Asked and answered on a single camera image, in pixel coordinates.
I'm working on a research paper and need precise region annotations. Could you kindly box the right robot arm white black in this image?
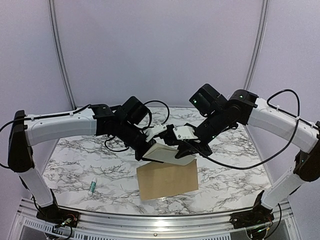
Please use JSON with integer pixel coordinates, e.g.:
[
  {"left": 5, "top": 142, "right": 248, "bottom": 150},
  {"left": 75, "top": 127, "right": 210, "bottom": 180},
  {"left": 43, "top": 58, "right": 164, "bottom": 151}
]
[{"left": 176, "top": 85, "right": 320, "bottom": 224}]

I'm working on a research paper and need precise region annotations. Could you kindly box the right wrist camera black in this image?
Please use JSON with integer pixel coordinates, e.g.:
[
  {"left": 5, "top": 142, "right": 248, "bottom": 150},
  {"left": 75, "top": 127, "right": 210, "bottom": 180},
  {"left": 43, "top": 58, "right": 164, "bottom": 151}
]
[{"left": 189, "top": 83, "right": 228, "bottom": 117}]

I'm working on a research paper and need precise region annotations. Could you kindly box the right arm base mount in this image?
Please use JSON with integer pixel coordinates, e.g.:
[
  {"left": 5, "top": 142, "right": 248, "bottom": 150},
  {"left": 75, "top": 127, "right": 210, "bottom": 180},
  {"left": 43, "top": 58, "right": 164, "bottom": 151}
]
[{"left": 229, "top": 210, "right": 275, "bottom": 229}]

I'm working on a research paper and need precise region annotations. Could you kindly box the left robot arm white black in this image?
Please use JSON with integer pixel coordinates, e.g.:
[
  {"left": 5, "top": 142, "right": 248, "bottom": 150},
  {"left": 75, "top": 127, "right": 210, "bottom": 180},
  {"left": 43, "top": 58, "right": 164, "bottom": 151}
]
[{"left": 7, "top": 104, "right": 156, "bottom": 223}]

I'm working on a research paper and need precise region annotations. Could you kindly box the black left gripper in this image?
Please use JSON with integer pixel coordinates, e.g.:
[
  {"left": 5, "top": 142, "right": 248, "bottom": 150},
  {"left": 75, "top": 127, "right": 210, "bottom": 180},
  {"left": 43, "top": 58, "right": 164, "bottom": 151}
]
[{"left": 117, "top": 120, "right": 166, "bottom": 163}]

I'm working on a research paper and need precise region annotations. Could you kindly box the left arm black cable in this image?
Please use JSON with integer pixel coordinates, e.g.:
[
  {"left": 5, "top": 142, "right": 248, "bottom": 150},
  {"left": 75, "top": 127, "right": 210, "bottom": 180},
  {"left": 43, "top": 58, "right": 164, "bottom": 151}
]
[{"left": 103, "top": 100, "right": 171, "bottom": 153}]

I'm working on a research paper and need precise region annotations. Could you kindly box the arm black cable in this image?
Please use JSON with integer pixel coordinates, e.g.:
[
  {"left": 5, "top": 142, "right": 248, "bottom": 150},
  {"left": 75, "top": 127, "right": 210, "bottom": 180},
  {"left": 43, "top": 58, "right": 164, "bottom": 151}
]
[
  {"left": 103, "top": 100, "right": 171, "bottom": 153},
  {"left": 189, "top": 89, "right": 301, "bottom": 170}
]

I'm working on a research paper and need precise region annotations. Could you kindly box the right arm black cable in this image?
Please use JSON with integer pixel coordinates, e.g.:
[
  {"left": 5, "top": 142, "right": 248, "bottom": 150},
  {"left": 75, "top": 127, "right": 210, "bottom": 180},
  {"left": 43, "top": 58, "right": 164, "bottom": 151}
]
[{"left": 189, "top": 89, "right": 301, "bottom": 170}]

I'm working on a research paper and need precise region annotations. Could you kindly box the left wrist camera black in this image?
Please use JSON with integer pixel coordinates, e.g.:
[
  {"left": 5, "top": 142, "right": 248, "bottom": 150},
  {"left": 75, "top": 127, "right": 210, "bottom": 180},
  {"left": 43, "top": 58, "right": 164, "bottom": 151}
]
[{"left": 122, "top": 96, "right": 148, "bottom": 125}]

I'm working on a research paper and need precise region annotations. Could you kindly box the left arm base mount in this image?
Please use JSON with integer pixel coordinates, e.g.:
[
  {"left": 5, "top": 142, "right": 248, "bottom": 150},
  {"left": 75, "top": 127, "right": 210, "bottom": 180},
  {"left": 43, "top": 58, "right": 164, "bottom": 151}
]
[{"left": 33, "top": 190, "right": 80, "bottom": 228}]

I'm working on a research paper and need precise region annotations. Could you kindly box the aluminium table front rail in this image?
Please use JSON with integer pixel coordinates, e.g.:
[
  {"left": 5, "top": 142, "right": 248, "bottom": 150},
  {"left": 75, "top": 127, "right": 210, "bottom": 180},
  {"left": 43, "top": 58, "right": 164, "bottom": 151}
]
[{"left": 8, "top": 198, "right": 301, "bottom": 240}]

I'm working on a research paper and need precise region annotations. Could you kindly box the cream letter paper sheet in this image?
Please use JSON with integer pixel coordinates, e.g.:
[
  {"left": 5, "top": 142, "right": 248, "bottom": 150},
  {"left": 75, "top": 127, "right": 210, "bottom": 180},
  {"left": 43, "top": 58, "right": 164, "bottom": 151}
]
[{"left": 143, "top": 143, "right": 196, "bottom": 166}]

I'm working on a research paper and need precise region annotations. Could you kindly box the white green glue stick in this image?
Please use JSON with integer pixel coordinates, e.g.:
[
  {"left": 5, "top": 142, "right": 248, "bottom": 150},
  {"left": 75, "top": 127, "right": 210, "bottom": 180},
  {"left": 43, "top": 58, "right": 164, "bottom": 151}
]
[{"left": 88, "top": 177, "right": 97, "bottom": 196}]

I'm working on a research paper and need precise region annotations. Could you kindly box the brown kraft paper envelope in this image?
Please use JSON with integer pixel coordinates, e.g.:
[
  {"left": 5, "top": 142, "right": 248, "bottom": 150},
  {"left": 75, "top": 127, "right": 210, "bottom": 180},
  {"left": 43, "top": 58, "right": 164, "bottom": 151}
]
[{"left": 136, "top": 159, "right": 199, "bottom": 201}]

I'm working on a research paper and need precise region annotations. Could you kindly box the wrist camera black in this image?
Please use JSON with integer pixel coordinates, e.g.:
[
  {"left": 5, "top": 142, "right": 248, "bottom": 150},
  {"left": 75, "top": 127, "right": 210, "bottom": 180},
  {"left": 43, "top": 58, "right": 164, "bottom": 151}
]
[
  {"left": 122, "top": 96, "right": 148, "bottom": 125},
  {"left": 189, "top": 83, "right": 228, "bottom": 117}
]

